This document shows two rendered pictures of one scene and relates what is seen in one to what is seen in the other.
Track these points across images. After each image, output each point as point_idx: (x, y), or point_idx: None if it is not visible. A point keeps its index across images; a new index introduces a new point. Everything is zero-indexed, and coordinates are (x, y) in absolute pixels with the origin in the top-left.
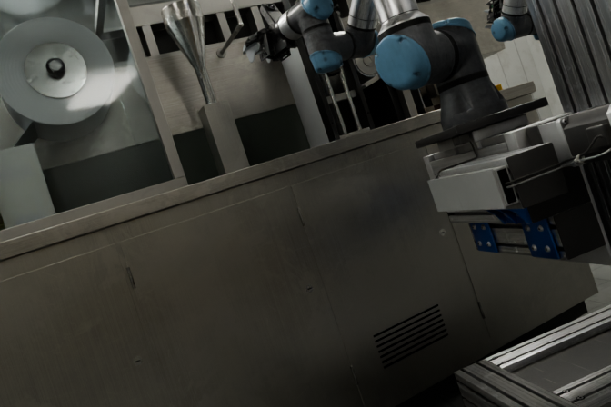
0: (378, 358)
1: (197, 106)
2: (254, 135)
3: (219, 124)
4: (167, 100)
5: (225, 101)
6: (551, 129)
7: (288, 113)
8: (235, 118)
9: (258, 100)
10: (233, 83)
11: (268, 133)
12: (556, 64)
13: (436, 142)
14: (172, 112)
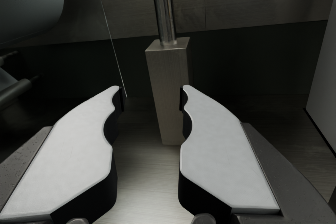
0: None
1: (183, 4)
2: (243, 53)
3: (164, 82)
4: None
5: (181, 50)
6: None
7: (308, 32)
8: (226, 28)
9: (271, 7)
10: None
11: (264, 54)
12: None
13: None
14: (151, 7)
